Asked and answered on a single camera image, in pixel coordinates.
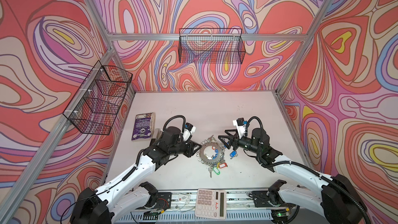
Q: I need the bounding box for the round keyring disc with keys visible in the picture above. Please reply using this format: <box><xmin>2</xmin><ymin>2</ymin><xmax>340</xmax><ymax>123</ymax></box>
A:
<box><xmin>196</xmin><ymin>135</ymin><xmax>226</xmax><ymax>178</ymax></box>

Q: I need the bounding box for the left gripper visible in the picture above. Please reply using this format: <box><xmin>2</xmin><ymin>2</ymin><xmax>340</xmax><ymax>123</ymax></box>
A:
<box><xmin>168</xmin><ymin>140</ymin><xmax>203</xmax><ymax>160</ymax></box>

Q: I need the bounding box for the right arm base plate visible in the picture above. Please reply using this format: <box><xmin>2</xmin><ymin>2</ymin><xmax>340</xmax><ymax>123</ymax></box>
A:
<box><xmin>248</xmin><ymin>190</ymin><xmax>296</xmax><ymax>208</ymax></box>

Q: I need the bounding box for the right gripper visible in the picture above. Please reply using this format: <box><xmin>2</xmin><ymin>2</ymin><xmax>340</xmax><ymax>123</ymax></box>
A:
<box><xmin>219</xmin><ymin>129</ymin><xmax>261</xmax><ymax>155</ymax></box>

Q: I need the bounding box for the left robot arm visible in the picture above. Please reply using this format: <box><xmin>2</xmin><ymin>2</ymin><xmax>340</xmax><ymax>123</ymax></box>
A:
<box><xmin>65</xmin><ymin>115</ymin><xmax>202</xmax><ymax>224</ymax></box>

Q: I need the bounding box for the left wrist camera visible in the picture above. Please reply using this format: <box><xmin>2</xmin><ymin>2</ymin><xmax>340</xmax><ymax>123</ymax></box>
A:
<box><xmin>182</xmin><ymin>122</ymin><xmax>196</xmax><ymax>142</ymax></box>

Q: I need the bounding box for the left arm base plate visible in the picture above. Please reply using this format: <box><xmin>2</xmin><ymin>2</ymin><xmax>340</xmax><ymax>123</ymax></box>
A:
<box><xmin>138</xmin><ymin>192</ymin><xmax>172</xmax><ymax>210</ymax></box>

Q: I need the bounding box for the left wire basket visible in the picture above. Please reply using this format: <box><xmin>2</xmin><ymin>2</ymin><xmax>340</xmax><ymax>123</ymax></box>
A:
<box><xmin>63</xmin><ymin>61</ymin><xmax>133</xmax><ymax>135</ymax></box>

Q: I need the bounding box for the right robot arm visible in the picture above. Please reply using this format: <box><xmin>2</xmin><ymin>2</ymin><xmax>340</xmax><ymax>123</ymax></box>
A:
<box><xmin>218</xmin><ymin>116</ymin><xmax>371</xmax><ymax>224</ymax></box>

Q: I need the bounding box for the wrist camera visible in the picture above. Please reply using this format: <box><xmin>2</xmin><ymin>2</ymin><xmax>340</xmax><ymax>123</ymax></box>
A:
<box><xmin>182</xmin><ymin>122</ymin><xmax>196</xmax><ymax>142</ymax></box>
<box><xmin>233</xmin><ymin>118</ymin><xmax>247</xmax><ymax>139</ymax></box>

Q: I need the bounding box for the wire basket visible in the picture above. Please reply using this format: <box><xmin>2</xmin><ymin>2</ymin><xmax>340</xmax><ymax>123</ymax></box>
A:
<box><xmin>63</xmin><ymin>61</ymin><xmax>133</xmax><ymax>135</ymax></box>
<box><xmin>178</xmin><ymin>28</ymin><xmax>246</xmax><ymax>64</ymax></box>

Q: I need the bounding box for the white pink calculator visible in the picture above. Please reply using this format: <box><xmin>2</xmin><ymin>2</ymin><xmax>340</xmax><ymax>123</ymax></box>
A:
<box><xmin>194</xmin><ymin>188</ymin><xmax>227</xmax><ymax>220</ymax></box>

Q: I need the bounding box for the black stapler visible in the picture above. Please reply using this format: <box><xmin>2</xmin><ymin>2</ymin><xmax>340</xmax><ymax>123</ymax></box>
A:
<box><xmin>150</xmin><ymin>128</ymin><xmax>162</xmax><ymax>145</ymax></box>

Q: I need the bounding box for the small white label card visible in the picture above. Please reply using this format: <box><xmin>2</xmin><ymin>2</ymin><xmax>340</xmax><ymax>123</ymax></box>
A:
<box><xmin>177</xmin><ymin>194</ymin><xmax>191</xmax><ymax>204</ymax></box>

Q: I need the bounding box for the blue tag key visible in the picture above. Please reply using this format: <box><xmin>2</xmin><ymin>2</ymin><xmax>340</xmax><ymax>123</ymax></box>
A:
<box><xmin>230</xmin><ymin>150</ymin><xmax>238</xmax><ymax>159</ymax></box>

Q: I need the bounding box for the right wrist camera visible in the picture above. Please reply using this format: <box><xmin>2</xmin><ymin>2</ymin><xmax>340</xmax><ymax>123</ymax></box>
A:
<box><xmin>233</xmin><ymin>118</ymin><xmax>247</xmax><ymax>139</ymax></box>

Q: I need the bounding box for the back wire basket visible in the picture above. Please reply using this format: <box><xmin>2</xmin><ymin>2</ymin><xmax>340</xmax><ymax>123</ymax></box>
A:
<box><xmin>178</xmin><ymin>28</ymin><xmax>246</xmax><ymax>64</ymax></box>

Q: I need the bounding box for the purple book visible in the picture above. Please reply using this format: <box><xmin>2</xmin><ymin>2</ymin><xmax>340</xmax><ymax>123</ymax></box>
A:
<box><xmin>132</xmin><ymin>112</ymin><xmax>155</xmax><ymax>141</ymax></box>

